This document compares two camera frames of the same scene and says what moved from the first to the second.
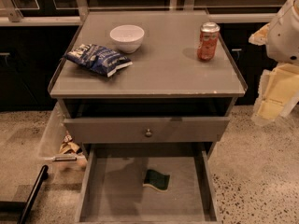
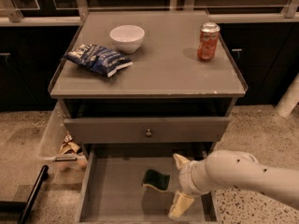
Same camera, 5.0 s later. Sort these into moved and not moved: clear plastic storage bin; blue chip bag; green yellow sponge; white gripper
Moved: white gripper
Not moved: green yellow sponge; clear plastic storage bin; blue chip bag
